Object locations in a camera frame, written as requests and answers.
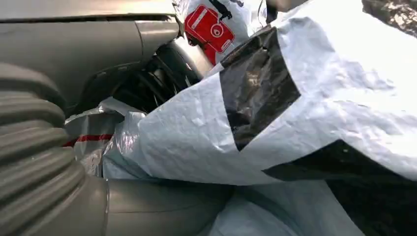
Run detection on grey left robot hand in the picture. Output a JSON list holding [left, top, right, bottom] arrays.
[[0, 19, 234, 236]]

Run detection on white parcel bag black bands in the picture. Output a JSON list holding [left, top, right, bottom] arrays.
[[63, 0, 417, 236]]

